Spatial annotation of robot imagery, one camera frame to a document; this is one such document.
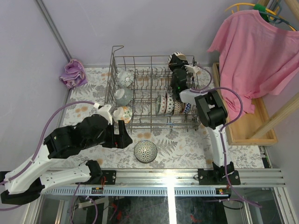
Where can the white bowl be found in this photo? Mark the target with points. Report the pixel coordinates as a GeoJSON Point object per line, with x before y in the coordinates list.
{"type": "Point", "coordinates": [163, 106]}
{"type": "Point", "coordinates": [169, 103]}

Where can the black patterned bowl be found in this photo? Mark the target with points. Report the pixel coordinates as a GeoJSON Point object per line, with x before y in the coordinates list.
{"type": "Point", "coordinates": [145, 151]}

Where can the grey dotted bowl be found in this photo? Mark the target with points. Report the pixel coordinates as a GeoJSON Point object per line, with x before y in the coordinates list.
{"type": "Point", "coordinates": [123, 96]}

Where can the purple crumpled cloth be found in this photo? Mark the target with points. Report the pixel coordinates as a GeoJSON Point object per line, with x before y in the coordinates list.
{"type": "Point", "coordinates": [74, 74]}

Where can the aluminium frame rail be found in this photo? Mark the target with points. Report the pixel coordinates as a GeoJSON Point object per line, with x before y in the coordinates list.
{"type": "Point", "coordinates": [244, 177]}

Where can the wooden tray frame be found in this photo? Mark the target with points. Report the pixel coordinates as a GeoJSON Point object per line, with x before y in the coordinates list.
{"type": "Point", "coordinates": [239, 133]}

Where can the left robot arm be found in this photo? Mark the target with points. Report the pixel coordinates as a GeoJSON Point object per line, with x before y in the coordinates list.
{"type": "Point", "coordinates": [26, 183]}

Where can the corner aluminium post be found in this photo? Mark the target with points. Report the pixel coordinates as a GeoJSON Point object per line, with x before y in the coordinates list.
{"type": "Point", "coordinates": [49, 21]}

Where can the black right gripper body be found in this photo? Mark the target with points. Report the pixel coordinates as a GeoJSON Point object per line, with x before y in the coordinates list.
{"type": "Point", "coordinates": [175, 66]}

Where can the yellow clothes hanger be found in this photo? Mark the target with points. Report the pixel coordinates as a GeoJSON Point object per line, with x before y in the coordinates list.
{"type": "Point", "coordinates": [275, 8]}

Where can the brown lattice patterned bowl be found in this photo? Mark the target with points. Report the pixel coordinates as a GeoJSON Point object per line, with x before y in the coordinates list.
{"type": "Point", "coordinates": [178, 107]}

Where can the cream bowl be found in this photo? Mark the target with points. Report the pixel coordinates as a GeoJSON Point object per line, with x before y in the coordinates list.
{"type": "Point", "coordinates": [175, 55]}

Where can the white wrist camera, left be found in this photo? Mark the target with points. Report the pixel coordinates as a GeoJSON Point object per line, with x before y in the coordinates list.
{"type": "Point", "coordinates": [105, 111]}

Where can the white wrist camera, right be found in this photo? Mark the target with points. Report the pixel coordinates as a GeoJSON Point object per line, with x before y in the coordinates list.
{"type": "Point", "coordinates": [193, 68]}

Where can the grey wire dish rack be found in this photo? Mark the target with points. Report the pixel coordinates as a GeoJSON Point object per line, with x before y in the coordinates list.
{"type": "Point", "coordinates": [152, 77]}

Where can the green diamond patterned bowl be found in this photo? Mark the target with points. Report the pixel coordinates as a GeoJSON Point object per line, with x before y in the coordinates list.
{"type": "Point", "coordinates": [158, 104]}

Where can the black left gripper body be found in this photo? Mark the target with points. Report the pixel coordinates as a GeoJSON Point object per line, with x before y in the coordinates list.
{"type": "Point", "coordinates": [111, 134]}

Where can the blue zigzag bowl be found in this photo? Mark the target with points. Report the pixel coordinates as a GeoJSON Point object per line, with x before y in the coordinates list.
{"type": "Point", "coordinates": [187, 107]}

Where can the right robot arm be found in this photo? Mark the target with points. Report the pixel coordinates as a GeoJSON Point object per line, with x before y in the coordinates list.
{"type": "Point", "coordinates": [210, 108]}

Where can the slotted cable duct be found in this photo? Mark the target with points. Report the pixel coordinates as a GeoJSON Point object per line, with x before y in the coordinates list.
{"type": "Point", "coordinates": [138, 191]}

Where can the white wrist camera, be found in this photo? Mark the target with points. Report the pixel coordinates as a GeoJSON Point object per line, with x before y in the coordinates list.
{"type": "Point", "coordinates": [105, 111]}
{"type": "Point", "coordinates": [193, 68]}

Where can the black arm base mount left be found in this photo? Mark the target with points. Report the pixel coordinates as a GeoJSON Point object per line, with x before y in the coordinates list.
{"type": "Point", "coordinates": [108, 177]}

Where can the floral table mat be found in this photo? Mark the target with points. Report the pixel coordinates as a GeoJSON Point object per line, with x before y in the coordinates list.
{"type": "Point", "coordinates": [179, 144]}

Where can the yellow floral bowl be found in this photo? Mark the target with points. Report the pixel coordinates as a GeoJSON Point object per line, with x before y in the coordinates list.
{"type": "Point", "coordinates": [124, 113]}

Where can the pink t-shirt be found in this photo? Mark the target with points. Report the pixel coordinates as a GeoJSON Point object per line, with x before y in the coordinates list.
{"type": "Point", "coordinates": [256, 59]}

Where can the teal clothes hanger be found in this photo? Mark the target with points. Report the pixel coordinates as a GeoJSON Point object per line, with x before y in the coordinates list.
{"type": "Point", "coordinates": [271, 18]}

